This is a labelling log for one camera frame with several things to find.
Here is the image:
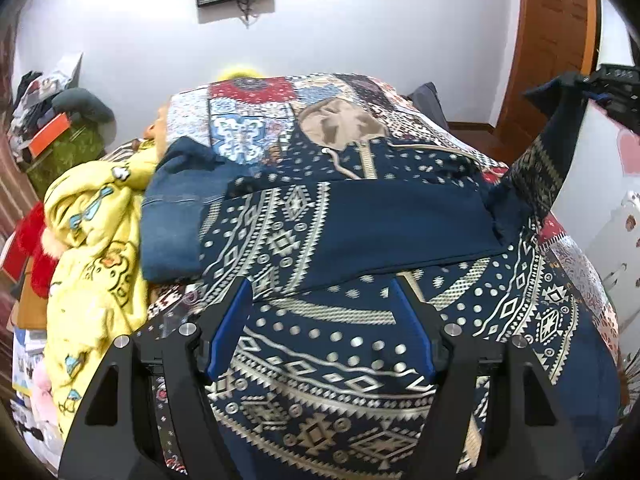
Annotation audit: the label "navy patterned hoodie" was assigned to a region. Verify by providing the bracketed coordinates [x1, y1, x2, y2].
[197, 71, 623, 480]

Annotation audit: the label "brown wooden door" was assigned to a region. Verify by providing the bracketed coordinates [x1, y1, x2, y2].
[495, 0, 603, 133]

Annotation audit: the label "white cardboard box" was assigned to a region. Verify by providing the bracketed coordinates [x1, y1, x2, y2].
[42, 52, 84, 91]

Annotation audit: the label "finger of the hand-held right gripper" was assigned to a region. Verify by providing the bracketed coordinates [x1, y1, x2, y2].
[575, 73, 612, 107]

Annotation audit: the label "patchwork print bedspread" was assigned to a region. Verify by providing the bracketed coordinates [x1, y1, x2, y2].
[145, 74, 625, 480]

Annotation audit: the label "pink plush toy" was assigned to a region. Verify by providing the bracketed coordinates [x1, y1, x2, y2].
[29, 359, 54, 413]

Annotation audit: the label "green patterned cloth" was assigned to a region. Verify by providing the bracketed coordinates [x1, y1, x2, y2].
[25, 122, 108, 201]

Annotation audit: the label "black monitor cable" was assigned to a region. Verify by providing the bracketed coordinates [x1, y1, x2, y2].
[237, 0, 261, 28]

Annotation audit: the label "orange box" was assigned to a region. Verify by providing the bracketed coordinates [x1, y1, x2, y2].
[27, 112, 71, 159]

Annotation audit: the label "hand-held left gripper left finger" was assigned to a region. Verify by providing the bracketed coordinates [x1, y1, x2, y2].
[57, 277, 254, 480]

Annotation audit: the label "folded blue jeans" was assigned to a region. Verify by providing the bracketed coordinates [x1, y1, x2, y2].
[141, 136, 251, 283]

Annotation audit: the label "grey plush cushion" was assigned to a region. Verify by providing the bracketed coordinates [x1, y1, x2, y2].
[52, 87, 116, 124]

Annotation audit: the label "yellow plush toy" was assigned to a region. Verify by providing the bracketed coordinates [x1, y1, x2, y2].
[217, 64, 264, 82]

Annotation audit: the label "red fluffy cloth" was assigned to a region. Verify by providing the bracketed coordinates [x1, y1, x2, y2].
[10, 202, 62, 299]

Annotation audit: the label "yellow cartoon print blanket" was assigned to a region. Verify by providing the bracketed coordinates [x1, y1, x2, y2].
[44, 137, 161, 441]

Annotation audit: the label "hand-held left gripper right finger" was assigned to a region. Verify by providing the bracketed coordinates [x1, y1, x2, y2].
[389, 278, 587, 480]

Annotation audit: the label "dark grey pillow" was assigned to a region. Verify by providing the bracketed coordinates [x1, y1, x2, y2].
[407, 82, 451, 131]

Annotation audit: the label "white panel with pink heart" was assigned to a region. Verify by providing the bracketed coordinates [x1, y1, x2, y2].
[550, 99, 640, 311]

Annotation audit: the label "orange plush toy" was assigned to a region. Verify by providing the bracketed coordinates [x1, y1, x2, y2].
[144, 104, 170, 148]

